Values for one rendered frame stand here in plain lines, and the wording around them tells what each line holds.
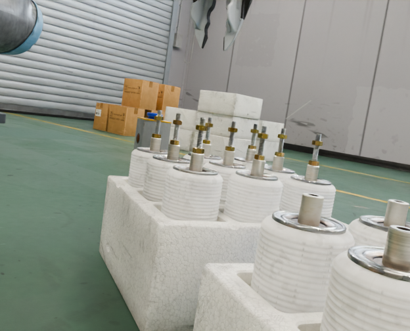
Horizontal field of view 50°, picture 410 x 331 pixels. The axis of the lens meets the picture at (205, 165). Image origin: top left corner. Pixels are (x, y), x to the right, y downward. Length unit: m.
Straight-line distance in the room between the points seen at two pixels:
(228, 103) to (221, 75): 3.95
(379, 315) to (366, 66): 6.03
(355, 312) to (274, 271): 0.11
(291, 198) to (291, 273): 0.40
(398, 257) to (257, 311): 0.13
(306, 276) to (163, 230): 0.28
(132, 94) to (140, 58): 2.51
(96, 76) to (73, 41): 0.61
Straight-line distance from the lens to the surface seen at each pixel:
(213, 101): 3.72
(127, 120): 4.66
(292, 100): 6.73
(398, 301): 0.35
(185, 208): 0.70
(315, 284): 0.44
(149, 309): 0.70
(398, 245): 0.37
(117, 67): 7.04
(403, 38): 6.26
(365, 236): 0.51
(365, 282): 0.35
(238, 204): 0.76
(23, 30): 0.91
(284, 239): 0.43
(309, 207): 0.46
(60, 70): 6.50
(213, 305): 0.49
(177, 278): 0.69
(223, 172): 0.85
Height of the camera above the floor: 0.35
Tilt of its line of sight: 7 degrees down
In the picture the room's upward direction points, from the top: 8 degrees clockwise
